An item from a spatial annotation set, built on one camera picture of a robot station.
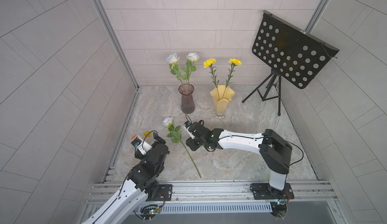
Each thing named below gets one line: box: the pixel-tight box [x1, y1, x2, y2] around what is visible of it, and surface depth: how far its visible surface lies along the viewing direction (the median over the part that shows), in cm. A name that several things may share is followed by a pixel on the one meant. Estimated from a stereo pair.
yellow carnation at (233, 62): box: [221, 58, 242, 99], surface depth 86 cm
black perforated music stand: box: [241, 10, 341, 117], surface depth 76 cm
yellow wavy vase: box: [209, 84, 236, 120], surface depth 91 cm
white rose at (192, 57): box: [181, 51, 201, 85], surface depth 88 cm
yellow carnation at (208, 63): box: [203, 58, 220, 101], surface depth 86 cm
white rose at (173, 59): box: [165, 52, 183, 85], surface depth 85 cm
